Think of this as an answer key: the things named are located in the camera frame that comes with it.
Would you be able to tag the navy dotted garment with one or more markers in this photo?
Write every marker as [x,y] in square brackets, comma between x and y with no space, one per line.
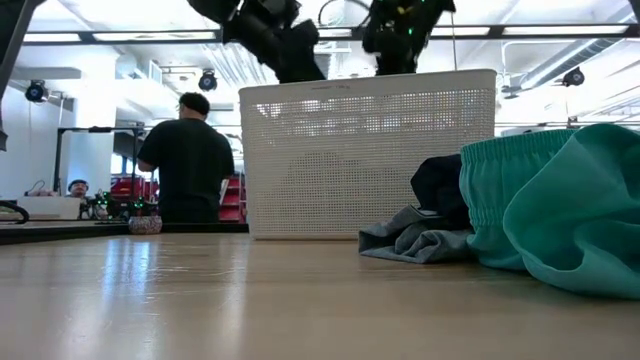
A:
[440,187]

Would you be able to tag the white perforated plastic basket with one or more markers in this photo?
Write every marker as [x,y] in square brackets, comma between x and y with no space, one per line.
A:
[370,200]

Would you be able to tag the dark grey garment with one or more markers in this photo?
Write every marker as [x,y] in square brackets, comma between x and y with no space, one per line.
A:
[415,240]

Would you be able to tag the teal garment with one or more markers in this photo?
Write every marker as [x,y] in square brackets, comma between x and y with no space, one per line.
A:
[560,215]

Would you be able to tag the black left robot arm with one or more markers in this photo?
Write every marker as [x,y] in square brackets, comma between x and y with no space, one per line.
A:
[215,7]

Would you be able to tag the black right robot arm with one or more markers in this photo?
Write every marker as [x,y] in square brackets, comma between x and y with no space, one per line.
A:
[400,15]

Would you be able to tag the black ceiling spotlight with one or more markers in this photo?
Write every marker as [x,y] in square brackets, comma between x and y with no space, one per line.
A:
[36,91]
[207,81]
[573,76]

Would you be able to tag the person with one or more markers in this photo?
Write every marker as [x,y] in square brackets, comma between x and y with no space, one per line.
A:
[185,165]
[78,189]

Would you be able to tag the red tool cabinet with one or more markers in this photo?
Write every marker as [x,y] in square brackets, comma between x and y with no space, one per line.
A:
[127,189]
[234,200]

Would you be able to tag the dark equipment with green lights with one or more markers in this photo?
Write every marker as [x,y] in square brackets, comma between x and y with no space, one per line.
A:
[115,207]

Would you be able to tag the white box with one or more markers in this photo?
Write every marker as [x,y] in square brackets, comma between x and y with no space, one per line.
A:
[47,207]

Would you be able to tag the grey ceiling duct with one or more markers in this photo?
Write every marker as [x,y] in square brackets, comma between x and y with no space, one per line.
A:
[590,52]

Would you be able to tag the black metal stand frame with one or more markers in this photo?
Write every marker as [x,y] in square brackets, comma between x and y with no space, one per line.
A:
[95,129]

